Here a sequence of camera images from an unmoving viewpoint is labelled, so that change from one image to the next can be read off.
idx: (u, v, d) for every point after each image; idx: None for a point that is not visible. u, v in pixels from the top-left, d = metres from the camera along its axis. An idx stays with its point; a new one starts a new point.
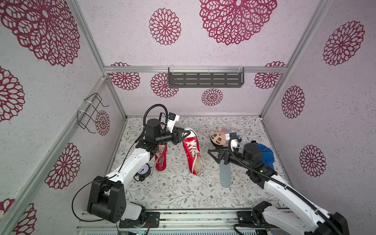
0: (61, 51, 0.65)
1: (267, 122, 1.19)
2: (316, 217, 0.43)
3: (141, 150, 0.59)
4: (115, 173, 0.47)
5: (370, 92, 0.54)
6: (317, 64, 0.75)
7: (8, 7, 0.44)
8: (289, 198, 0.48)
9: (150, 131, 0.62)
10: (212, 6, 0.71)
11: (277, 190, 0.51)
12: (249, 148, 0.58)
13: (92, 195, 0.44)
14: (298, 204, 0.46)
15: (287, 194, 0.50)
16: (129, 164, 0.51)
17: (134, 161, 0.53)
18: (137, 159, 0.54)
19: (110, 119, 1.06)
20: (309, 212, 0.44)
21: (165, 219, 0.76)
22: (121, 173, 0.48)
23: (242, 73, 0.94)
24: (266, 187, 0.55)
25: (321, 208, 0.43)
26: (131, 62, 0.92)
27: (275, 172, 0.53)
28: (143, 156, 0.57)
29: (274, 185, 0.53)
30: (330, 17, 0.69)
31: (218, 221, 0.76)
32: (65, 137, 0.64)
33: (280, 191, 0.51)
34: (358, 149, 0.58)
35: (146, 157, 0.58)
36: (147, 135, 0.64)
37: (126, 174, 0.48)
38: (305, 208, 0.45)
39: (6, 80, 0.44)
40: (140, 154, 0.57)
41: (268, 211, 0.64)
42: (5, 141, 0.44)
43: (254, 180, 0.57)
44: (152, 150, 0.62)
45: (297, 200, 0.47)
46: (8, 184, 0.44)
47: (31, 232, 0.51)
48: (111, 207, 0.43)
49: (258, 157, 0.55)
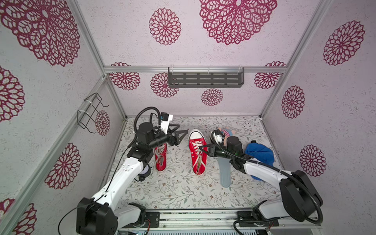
0: (61, 51, 0.65)
1: (267, 122, 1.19)
2: (280, 176, 0.49)
3: (133, 160, 0.54)
4: (102, 194, 0.43)
5: (370, 92, 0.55)
6: (317, 64, 0.75)
7: (8, 7, 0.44)
8: (261, 171, 0.56)
9: (142, 138, 0.56)
10: (212, 6, 0.71)
11: (253, 168, 0.59)
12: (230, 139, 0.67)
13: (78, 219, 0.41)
14: (267, 172, 0.54)
15: (259, 168, 0.57)
16: (119, 181, 0.47)
17: (125, 175, 0.49)
18: (128, 173, 0.50)
19: (110, 119, 1.06)
20: (276, 176, 0.50)
21: (165, 219, 0.76)
22: (109, 192, 0.44)
23: (242, 73, 0.94)
24: (246, 170, 0.62)
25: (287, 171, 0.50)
26: (131, 61, 0.92)
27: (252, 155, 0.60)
28: (134, 167, 0.52)
29: (250, 164, 0.61)
30: (330, 17, 0.69)
31: (218, 221, 0.76)
32: (65, 138, 0.63)
33: (254, 168, 0.58)
34: (358, 149, 0.58)
35: (138, 167, 0.54)
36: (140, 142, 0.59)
37: (114, 193, 0.44)
38: (273, 173, 0.52)
39: (6, 80, 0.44)
40: (130, 167, 0.52)
41: (263, 206, 0.64)
42: (5, 141, 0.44)
43: (237, 167, 0.65)
44: (145, 158, 0.57)
45: (267, 170, 0.55)
46: (8, 184, 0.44)
47: (31, 232, 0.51)
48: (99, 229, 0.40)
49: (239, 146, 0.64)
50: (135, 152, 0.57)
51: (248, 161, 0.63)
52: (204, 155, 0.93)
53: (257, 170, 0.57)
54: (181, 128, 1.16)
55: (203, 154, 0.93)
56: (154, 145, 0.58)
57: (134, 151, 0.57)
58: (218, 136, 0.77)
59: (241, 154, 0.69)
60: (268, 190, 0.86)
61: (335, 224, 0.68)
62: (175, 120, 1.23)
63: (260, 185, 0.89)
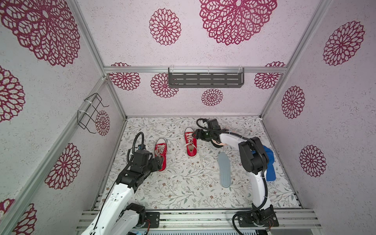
0: (62, 51, 0.65)
1: (267, 122, 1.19)
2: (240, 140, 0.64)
3: (123, 187, 0.52)
4: (90, 231, 0.42)
5: (370, 92, 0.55)
6: (317, 64, 0.75)
7: (8, 7, 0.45)
8: (230, 138, 0.70)
9: (140, 158, 0.60)
10: (212, 6, 0.71)
11: (225, 136, 0.74)
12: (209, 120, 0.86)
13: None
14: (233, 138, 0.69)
15: (229, 136, 0.71)
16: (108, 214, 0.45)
17: (114, 205, 0.47)
18: (117, 202, 0.48)
19: (110, 119, 1.06)
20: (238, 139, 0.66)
21: (165, 219, 0.76)
22: (98, 229, 0.42)
23: (242, 73, 0.94)
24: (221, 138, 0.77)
25: None
26: (131, 62, 0.92)
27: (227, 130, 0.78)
28: (123, 196, 0.50)
29: (223, 134, 0.75)
30: (330, 17, 0.69)
31: (218, 222, 0.76)
32: (65, 138, 0.63)
33: (225, 136, 0.74)
34: (358, 149, 0.58)
35: (129, 193, 0.53)
36: (134, 164, 0.60)
37: (104, 228, 0.43)
38: (236, 139, 0.67)
39: (7, 80, 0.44)
40: (120, 196, 0.50)
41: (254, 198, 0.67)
42: (5, 141, 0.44)
43: (215, 138, 0.81)
44: (136, 181, 0.55)
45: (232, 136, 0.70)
46: (8, 185, 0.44)
47: (31, 232, 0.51)
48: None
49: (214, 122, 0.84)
50: (126, 176, 0.55)
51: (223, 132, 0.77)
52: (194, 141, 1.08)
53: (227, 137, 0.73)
54: (181, 128, 1.16)
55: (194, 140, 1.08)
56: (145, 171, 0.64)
57: (124, 176, 0.55)
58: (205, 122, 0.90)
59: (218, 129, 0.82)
60: None
61: (335, 224, 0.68)
62: (175, 120, 1.23)
63: None
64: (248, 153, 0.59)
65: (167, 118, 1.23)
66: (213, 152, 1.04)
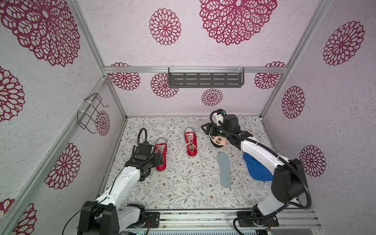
0: (61, 51, 0.65)
1: (267, 122, 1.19)
2: (277, 162, 0.49)
3: (131, 168, 0.58)
4: (105, 196, 0.46)
5: (370, 92, 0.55)
6: (317, 64, 0.75)
7: (8, 7, 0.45)
8: (258, 152, 0.55)
9: (143, 148, 0.67)
10: (212, 6, 0.71)
11: (250, 147, 0.58)
12: (227, 117, 0.66)
13: (82, 223, 0.41)
14: (264, 154, 0.53)
15: (256, 148, 0.56)
16: (121, 184, 0.50)
17: (125, 179, 0.52)
18: (128, 178, 0.53)
19: (110, 119, 1.06)
20: (272, 159, 0.50)
21: (165, 219, 0.76)
22: (112, 195, 0.46)
23: (242, 73, 0.94)
24: (242, 147, 0.62)
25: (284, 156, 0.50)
26: (131, 62, 0.92)
27: (250, 134, 0.63)
28: (133, 174, 0.56)
29: (248, 143, 0.59)
30: (330, 17, 0.69)
31: (218, 221, 0.76)
32: (65, 138, 0.63)
33: (251, 147, 0.58)
34: (358, 149, 0.58)
35: (137, 173, 0.58)
36: (139, 153, 0.67)
37: (117, 194, 0.47)
38: (270, 157, 0.51)
39: (6, 80, 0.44)
40: (130, 174, 0.55)
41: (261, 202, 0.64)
42: (5, 141, 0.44)
43: (233, 142, 0.64)
44: (142, 167, 0.62)
45: (264, 152, 0.54)
46: (8, 184, 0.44)
47: (31, 232, 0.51)
48: (106, 227, 0.40)
49: (234, 122, 0.65)
50: (133, 162, 0.61)
51: (246, 139, 0.61)
52: (194, 140, 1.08)
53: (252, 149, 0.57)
54: (181, 128, 1.16)
55: (194, 140, 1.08)
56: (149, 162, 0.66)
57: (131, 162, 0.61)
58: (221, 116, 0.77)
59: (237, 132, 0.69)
60: (268, 190, 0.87)
61: (335, 224, 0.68)
62: (175, 120, 1.23)
63: (260, 185, 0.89)
64: (291, 184, 0.45)
65: (167, 117, 1.23)
66: (213, 152, 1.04)
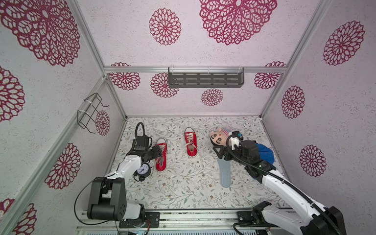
0: (61, 51, 0.65)
1: (267, 122, 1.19)
2: (311, 210, 0.43)
3: (132, 155, 0.62)
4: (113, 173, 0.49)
5: (370, 92, 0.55)
6: (317, 64, 0.75)
7: (8, 7, 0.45)
8: (285, 191, 0.49)
9: (141, 140, 0.72)
10: (212, 6, 0.71)
11: (275, 184, 0.52)
12: (246, 144, 0.60)
13: (92, 197, 0.44)
14: (294, 198, 0.47)
15: (284, 187, 0.50)
16: (126, 165, 0.55)
17: (129, 163, 0.57)
18: (130, 162, 0.57)
19: (110, 119, 1.06)
20: (305, 205, 0.44)
21: (165, 219, 0.76)
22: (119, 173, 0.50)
23: (242, 73, 0.94)
24: (264, 181, 0.56)
25: (317, 201, 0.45)
26: (131, 61, 0.92)
27: (274, 168, 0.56)
28: (136, 159, 0.61)
29: (272, 179, 0.53)
30: (330, 17, 0.69)
31: (218, 221, 0.76)
32: (65, 137, 0.64)
33: (277, 185, 0.51)
34: (358, 149, 0.58)
35: (138, 160, 0.62)
36: (138, 145, 0.72)
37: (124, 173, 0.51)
38: (301, 202, 0.45)
39: (6, 80, 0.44)
40: (134, 158, 0.60)
41: (268, 210, 0.63)
42: (5, 141, 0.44)
43: (252, 175, 0.58)
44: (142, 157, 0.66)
45: (293, 193, 0.48)
46: (8, 184, 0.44)
47: (31, 232, 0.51)
48: (117, 197, 0.44)
49: (254, 151, 0.58)
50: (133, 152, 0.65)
51: (270, 175, 0.55)
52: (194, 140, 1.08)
53: (278, 187, 0.51)
54: (181, 128, 1.16)
55: (194, 140, 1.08)
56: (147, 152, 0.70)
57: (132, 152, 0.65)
58: (235, 138, 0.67)
59: (257, 162, 0.62)
60: (268, 191, 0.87)
61: None
62: (175, 120, 1.23)
63: (260, 185, 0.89)
64: None
65: (167, 117, 1.23)
66: (213, 152, 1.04)
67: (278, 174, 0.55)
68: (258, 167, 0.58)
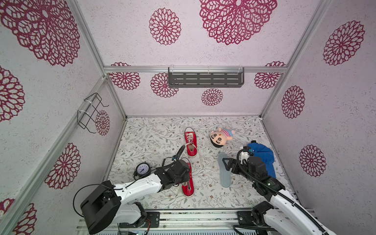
0: (61, 51, 0.65)
1: (267, 122, 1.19)
2: None
3: (156, 179, 0.58)
4: (121, 187, 0.48)
5: (370, 92, 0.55)
6: (317, 64, 0.75)
7: (8, 7, 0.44)
8: (295, 215, 0.48)
9: (178, 168, 0.64)
10: (212, 6, 0.71)
11: (285, 206, 0.51)
12: (252, 160, 0.61)
13: (94, 195, 0.45)
14: (306, 224, 0.46)
15: (294, 211, 0.49)
16: (139, 186, 0.51)
17: (146, 185, 0.53)
18: (149, 185, 0.54)
19: (110, 119, 1.06)
20: (317, 233, 0.44)
21: (165, 219, 0.76)
22: (127, 190, 0.48)
23: (242, 73, 0.94)
24: (272, 201, 0.55)
25: (328, 230, 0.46)
26: (131, 61, 0.92)
27: (283, 186, 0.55)
28: (155, 185, 0.56)
29: (282, 200, 0.52)
30: (330, 17, 0.69)
31: (218, 221, 0.76)
32: (65, 137, 0.64)
33: (288, 208, 0.50)
34: (358, 149, 0.58)
35: (157, 187, 0.58)
36: (173, 170, 0.66)
37: (130, 194, 0.48)
38: (313, 229, 0.45)
39: (6, 80, 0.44)
40: (153, 182, 0.56)
41: (271, 216, 0.62)
42: (5, 141, 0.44)
43: (261, 192, 0.57)
44: (165, 184, 0.60)
45: (305, 220, 0.47)
46: (8, 184, 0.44)
47: (31, 232, 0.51)
48: (98, 218, 0.42)
49: (261, 168, 0.57)
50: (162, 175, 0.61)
51: (280, 196, 0.54)
52: (194, 140, 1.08)
53: (288, 210, 0.50)
54: (181, 128, 1.16)
55: (194, 140, 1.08)
56: (179, 181, 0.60)
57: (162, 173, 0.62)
58: (245, 152, 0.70)
59: (265, 179, 0.62)
60: None
61: (334, 224, 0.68)
62: (175, 120, 1.23)
63: None
64: None
65: (167, 117, 1.23)
66: (213, 152, 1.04)
67: (288, 195, 0.53)
68: (266, 185, 0.57)
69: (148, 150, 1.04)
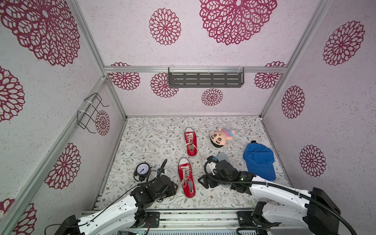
0: (61, 51, 0.65)
1: (267, 122, 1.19)
2: (301, 200, 0.45)
3: (132, 201, 0.56)
4: (86, 221, 0.47)
5: (370, 92, 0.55)
6: (317, 64, 0.75)
7: (8, 7, 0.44)
8: (273, 193, 0.51)
9: (160, 185, 0.62)
10: (212, 6, 0.71)
11: (263, 190, 0.53)
12: (218, 166, 0.63)
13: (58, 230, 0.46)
14: (284, 196, 0.48)
15: (270, 190, 0.52)
16: (105, 216, 0.49)
17: (116, 212, 0.51)
18: (120, 212, 0.52)
19: (110, 119, 1.06)
20: (295, 199, 0.46)
21: (165, 219, 0.76)
22: (92, 223, 0.46)
23: (242, 73, 0.94)
24: (253, 192, 0.56)
25: (302, 190, 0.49)
26: (131, 61, 0.92)
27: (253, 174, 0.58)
28: (127, 209, 0.54)
29: (258, 187, 0.54)
30: (330, 17, 0.69)
31: (218, 221, 0.76)
32: (65, 138, 0.63)
33: (265, 190, 0.53)
34: (358, 149, 0.58)
35: (132, 210, 0.56)
36: (152, 186, 0.64)
37: (96, 226, 0.47)
38: (291, 198, 0.47)
39: (6, 80, 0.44)
40: (124, 207, 0.53)
41: (266, 212, 0.63)
42: (5, 141, 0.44)
43: (241, 190, 0.58)
44: (144, 203, 0.58)
45: (281, 192, 0.50)
46: (8, 185, 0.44)
47: (31, 232, 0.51)
48: None
49: (229, 169, 0.61)
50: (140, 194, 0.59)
51: (254, 184, 0.56)
52: (194, 140, 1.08)
53: (266, 192, 0.52)
54: (181, 128, 1.16)
55: (194, 140, 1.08)
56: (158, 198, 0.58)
57: (139, 192, 0.60)
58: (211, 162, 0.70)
59: (238, 176, 0.64)
60: None
61: None
62: (175, 120, 1.23)
63: None
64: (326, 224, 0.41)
65: (167, 117, 1.23)
66: (213, 152, 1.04)
67: (259, 178, 0.57)
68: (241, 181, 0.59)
69: (148, 150, 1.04)
